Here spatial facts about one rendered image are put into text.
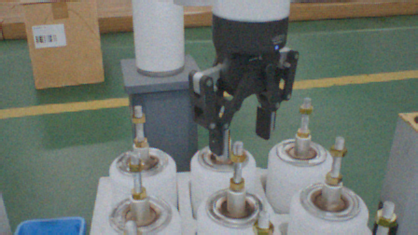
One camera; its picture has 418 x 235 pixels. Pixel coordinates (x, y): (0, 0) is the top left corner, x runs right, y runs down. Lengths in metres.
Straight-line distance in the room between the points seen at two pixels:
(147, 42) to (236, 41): 0.39
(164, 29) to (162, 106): 0.14
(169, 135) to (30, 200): 0.37
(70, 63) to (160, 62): 0.83
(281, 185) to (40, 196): 0.59
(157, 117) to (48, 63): 0.83
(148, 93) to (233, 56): 0.38
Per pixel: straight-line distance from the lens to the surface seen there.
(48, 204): 1.01
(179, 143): 0.84
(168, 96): 0.79
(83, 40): 1.56
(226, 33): 0.41
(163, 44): 0.77
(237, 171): 0.50
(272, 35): 0.41
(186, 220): 0.63
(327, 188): 0.55
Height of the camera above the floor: 0.59
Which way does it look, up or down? 27 degrees down
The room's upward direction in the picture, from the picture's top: straight up
